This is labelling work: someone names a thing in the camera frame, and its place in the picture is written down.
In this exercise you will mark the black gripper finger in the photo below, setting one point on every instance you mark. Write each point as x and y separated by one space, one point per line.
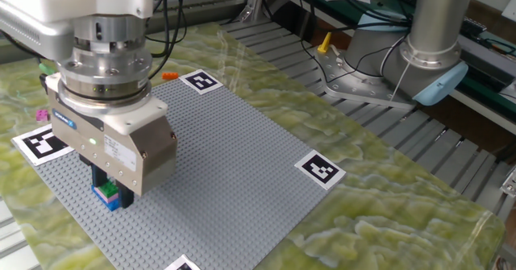
126 199
98 177

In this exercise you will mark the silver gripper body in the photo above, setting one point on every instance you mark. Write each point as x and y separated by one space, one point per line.
121 161

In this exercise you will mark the green Lego brick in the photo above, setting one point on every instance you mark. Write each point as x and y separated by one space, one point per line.
109 188

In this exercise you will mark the blue Lego brick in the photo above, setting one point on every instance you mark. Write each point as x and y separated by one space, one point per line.
113 205

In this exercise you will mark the pink Lego brick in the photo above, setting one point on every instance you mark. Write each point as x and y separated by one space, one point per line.
111 198

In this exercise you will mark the magenta Lego brick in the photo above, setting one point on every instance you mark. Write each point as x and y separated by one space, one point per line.
42 115

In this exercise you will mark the orange Lego brick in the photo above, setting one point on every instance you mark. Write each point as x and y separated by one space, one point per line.
170 76

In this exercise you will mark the grey Lego baseplate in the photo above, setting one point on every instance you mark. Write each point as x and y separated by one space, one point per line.
221 161

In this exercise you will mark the black white fiducial marker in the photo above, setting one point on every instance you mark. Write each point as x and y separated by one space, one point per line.
182 265
36 149
320 169
200 81

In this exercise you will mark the metal robot mounting plate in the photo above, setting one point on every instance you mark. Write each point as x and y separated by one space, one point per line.
342 88

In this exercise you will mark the yellow plastic tool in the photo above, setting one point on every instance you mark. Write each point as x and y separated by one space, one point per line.
324 44

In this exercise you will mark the green topped bench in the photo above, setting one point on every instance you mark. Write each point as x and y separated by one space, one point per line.
322 10

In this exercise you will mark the black electronics box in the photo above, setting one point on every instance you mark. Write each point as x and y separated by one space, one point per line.
489 66

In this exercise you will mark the aluminium upright post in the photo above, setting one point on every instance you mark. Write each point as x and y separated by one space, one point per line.
256 0

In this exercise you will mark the metal corner bracket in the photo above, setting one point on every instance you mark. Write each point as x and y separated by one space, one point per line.
510 183

